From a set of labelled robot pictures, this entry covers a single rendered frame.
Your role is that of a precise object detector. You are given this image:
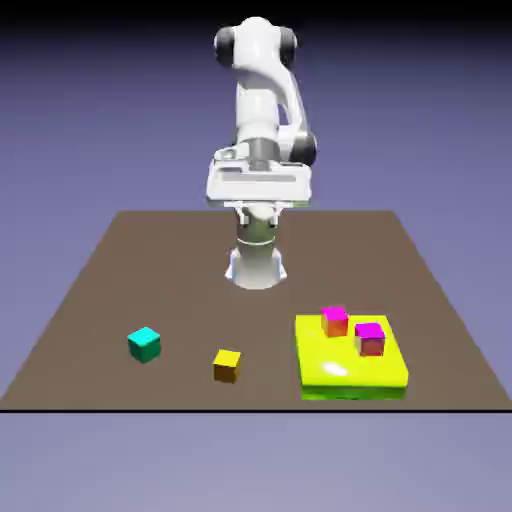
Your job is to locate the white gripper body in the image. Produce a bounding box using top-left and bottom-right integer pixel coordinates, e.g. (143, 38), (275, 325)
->
(205, 159), (313, 210)

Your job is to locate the small pink cube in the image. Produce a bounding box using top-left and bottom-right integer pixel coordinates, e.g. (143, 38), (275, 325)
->
(320, 305), (350, 338)

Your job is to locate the small yellow cube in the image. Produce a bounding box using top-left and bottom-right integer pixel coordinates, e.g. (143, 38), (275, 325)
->
(212, 348), (242, 384)

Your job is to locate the small magenta cube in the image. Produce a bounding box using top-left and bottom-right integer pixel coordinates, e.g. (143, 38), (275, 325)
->
(354, 322), (387, 358)

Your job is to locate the small teal cube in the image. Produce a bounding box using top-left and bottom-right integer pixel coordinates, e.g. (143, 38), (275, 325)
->
(126, 326), (162, 365)

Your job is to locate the large yellow box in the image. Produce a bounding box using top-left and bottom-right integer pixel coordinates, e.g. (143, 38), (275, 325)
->
(294, 314), (410, 401)

